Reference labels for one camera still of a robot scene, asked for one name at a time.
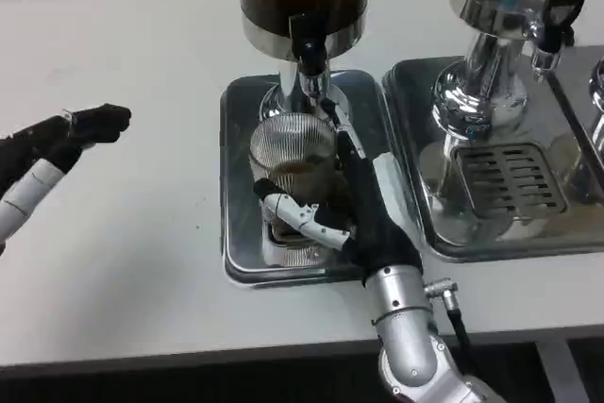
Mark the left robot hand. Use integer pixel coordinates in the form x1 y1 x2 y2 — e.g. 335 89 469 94
0 103 132 256

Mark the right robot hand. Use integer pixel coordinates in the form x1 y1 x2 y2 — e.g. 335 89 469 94
253 98 424 289

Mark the clear ribbed glass cup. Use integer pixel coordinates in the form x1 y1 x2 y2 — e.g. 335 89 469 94
248 119 342 234

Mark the steel drip grid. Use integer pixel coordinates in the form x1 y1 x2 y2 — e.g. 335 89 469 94
261 221 353 268
450 142 570 220

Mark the black dispenser tap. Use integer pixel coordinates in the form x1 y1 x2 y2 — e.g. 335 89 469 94
288 10 329 76

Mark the clear drink dispenser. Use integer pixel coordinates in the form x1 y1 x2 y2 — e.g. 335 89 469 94
431 0 591 159

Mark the chrome dispenser base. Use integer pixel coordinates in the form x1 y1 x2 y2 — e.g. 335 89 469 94
587 58 604 154

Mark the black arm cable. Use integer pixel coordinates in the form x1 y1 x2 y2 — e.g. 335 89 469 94
423 279 476 352

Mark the black loop-handle tap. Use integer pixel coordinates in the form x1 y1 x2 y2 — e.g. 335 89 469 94
530 0 588 82

